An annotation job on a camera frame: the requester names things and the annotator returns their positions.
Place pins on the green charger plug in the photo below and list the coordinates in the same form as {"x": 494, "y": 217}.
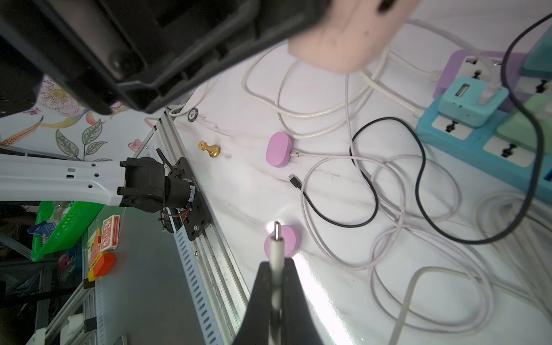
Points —
{"x": 516, "y": 129}

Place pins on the green plastic basket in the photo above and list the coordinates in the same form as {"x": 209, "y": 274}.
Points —
{"x": 72, "y": 226}

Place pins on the purple earbud case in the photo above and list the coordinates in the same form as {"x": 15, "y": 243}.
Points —
{"x": 279, "y": 149}
{"x": 291, "y": 238}

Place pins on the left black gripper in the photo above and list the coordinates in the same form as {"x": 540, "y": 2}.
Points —
{"x": 144, "y": 54}

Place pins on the teal charger with black cable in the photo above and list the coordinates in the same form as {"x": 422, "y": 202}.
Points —
{"x": 538, "y": 61}

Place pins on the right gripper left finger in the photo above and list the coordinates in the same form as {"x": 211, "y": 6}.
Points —
{"x": 255, "y": 326}

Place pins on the red yellow card boxes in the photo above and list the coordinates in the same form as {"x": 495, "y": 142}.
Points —
{"x": 101, "y": 246}

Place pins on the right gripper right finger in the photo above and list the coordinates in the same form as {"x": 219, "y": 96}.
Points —
{"x": 297, "y": 326}

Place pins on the peach earbud case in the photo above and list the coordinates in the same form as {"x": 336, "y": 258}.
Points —
{"x": 351, "y": 34}

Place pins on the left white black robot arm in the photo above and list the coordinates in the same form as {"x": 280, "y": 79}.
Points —
{"x": 139, "y": 183}

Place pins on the purple power strip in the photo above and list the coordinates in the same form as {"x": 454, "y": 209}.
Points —
{"x": 462, "y": 64}

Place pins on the round black white sticker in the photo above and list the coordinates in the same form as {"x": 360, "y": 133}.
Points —
{"x": 193, "y": 115}

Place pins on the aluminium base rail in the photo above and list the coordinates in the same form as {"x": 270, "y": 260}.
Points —
{"x": 219, "y": 292}

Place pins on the teal power strip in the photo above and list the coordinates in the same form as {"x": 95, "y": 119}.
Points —
{"x": 480, "y": 147}

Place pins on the small brass knob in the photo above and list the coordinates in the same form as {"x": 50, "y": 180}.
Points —
{"x": 212, "y": 150}

